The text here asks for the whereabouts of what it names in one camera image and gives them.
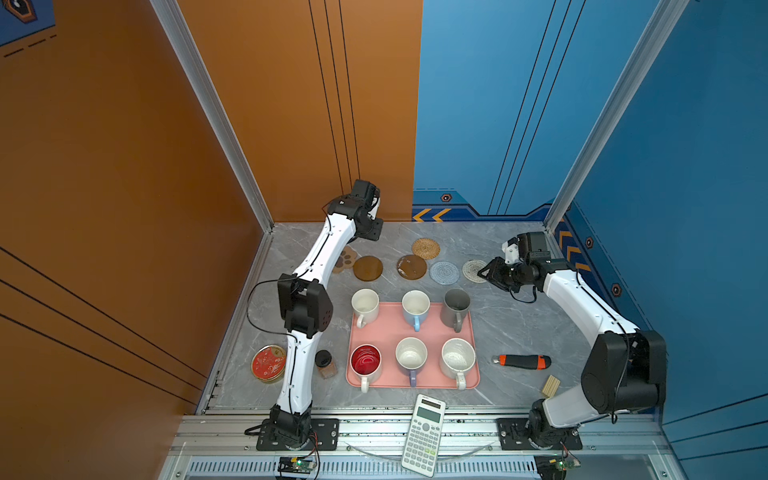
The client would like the cork paw print coaster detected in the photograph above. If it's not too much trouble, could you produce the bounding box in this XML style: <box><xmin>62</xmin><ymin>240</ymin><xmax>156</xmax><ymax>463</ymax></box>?
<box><xmin>332</xmin><ymin>245</ymin><xmax>358</xmax><ymax>273</ymax></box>

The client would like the matte brown wooden coaster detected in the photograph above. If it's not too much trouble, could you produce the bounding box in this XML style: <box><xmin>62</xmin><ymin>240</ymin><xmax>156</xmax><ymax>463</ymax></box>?
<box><xmin>353</xmin><ymin>256</ymin><xmax>383</xmax><ymax>282</ymax></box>

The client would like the glossy brown wooden coaster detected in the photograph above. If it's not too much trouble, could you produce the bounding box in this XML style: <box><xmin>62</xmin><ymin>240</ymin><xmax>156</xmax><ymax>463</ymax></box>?
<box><xmin>396</xmin><ymin>254</ymin><xmax>428</xmax><ymax>280</ymax></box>

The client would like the woven rattan coaster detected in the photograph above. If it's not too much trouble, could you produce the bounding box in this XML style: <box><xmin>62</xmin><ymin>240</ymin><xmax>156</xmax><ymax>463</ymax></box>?
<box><xmin>411</xmin><ymin>238</ymin><xmax>441</xmax><ymax>260</ymax></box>

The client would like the light blue rope coaster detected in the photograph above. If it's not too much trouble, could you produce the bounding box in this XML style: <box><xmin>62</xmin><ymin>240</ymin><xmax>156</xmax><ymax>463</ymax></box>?
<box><xmin>429</xmin><ymin>261</ymin><xmax>461</xmax><ymax>285</ymax></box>

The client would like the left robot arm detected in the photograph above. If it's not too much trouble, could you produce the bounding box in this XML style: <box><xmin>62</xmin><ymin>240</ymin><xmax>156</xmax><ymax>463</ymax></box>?
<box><xmin>262</xmin><ymin>179</ymin><xmax>383</xmax><ymax>449</ymax></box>

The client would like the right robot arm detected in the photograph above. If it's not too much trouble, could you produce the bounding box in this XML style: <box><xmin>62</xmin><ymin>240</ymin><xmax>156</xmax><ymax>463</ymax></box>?
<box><xmin>478</xmin><ymin>257</ymin><xmax>667</xmax><ymax>449</ymax></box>

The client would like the white mug back left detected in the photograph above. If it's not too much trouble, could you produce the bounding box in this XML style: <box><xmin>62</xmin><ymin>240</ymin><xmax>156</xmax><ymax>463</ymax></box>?
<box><xmin>351</xmin><ymin>289</ymin><xmax>380</xmax><ymax>328</ymax></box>

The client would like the grey mug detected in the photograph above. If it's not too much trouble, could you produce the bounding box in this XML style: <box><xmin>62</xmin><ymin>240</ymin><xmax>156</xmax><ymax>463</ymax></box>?
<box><xmin>440</xmin><ymin>289</ymin><xmax>471</xmax><ymax>333</ymax></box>

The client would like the orange black utility knife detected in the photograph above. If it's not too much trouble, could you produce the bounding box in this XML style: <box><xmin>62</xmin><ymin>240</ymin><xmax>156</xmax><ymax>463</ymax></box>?
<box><xmin>492</xmin><ymin>354</ymin><xmax>552</xmax><ymax>370</ymax></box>

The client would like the light blue mug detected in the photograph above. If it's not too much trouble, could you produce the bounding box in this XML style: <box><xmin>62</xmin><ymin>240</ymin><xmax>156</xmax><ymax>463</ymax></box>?
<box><xmin>401</xmin><ymin>290</ymin><xmax>431</xmax><ymax>332</ymax></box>

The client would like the pink tray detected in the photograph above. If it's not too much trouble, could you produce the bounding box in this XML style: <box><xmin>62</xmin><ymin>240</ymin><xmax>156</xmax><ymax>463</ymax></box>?
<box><xmin>346</xmin><ymin>302</ymin><xmax>476</xmax><ymax>390</ymax></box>

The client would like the cream mug front right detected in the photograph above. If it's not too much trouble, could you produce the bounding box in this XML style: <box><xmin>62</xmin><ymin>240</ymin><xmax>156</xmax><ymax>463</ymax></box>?
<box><xmin>440</xmin><ymin>338</ymin><xmax>476</xmax><ymax>390</ymax></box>

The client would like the small wooden block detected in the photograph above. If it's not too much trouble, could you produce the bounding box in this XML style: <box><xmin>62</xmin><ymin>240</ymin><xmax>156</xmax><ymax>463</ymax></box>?
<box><xmin>541</xmin><ymin>375</ymin><xmax>561</xmax><ymax>399</ymax></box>

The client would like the red inside mug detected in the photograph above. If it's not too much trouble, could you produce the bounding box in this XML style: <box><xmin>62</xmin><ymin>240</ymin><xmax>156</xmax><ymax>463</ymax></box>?
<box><xmin>350</xmin><ymin>344</ymin><xmax>382</xmax><ymax>393</ymax></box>

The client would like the spice jar black lid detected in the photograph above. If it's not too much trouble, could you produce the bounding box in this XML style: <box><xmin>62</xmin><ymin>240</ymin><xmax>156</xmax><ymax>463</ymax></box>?
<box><xmin>315</xmin><ymin>349</ymin><xmax>337</xmax><ymax>379</ymax></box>

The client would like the red round tin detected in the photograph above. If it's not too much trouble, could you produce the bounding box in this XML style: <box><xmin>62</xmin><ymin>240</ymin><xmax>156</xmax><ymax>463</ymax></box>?
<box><xmin>251</xmin><ymin>344</ymin><xmax>287</xmax><ymax>384</ymax></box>

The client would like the right circuit board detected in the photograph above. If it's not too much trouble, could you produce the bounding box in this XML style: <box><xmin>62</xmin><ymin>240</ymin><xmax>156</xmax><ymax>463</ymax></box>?
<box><xmin>534</xmin><ymin>456</ymin><xmax>581</xmax><ymax>480</ymax></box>

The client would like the circuit board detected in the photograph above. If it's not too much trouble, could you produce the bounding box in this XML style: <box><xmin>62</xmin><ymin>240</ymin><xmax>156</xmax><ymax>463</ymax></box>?
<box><xmin>534</xmin><ymin>456</ymin><xmax>581</xmax><ymax>480</ymax></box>
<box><xmin>276</xmin><ymin>456</ymin><xmax>319</xmax><ymax>479</ymax></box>

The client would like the white calculator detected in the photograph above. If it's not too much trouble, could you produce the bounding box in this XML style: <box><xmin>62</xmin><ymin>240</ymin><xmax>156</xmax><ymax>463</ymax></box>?
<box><xmin>401</xmin><ymin>394</ymin><xmax>446</xmax><ymax>478</ymax></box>

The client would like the left circuit board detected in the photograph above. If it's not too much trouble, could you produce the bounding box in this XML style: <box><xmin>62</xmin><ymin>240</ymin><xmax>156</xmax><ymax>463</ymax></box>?
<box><xmin>276</xmin><ymin>456</ymin><xmax>319</xmax><ymax>479</ymax></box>

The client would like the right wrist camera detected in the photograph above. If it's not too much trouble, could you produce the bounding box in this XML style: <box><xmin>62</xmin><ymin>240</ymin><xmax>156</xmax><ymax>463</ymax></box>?
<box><xmin>502</xmin><ymin>237</ymin><xmax>520</xmax><ymax>265</ymax></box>

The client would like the white mug purple handle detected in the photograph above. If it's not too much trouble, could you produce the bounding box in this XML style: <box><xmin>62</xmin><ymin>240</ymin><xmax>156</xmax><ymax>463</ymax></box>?
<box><xmin>395</xmin><ymin>337</ymin><xmax>428</xmax><ymax>388</ymax></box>

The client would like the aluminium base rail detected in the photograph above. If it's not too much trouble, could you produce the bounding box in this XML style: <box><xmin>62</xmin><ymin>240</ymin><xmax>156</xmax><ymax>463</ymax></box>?
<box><xmin>159</xmin><ymin>403</ymin><xmax>686</xmax><ymax>479</ymax></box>

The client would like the aluminium frame post left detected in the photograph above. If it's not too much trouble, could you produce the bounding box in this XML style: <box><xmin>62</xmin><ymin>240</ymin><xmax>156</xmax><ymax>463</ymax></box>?
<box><xmin>150</xmin><ymin>0</ymin><xmax>274</xmax><ymax>234</ymax></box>

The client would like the aluminium frame post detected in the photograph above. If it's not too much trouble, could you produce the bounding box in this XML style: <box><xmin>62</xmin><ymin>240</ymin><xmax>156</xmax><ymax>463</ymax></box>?
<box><xmin>543</xmin><ymin>0</ymin><xmax>689</xmax><ymax>234</ymax></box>
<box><xmin>150</xmin><ymin>0</ymin><xmax>274</xmax><ymax>234</ymax></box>

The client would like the aluminium frame post right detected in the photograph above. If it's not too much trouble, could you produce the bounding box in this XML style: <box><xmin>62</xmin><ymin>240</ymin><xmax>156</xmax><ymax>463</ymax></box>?
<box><xmin>543</xmin><ymin>0</ymin><xmax>689</xmax><ymax>234</ymax></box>

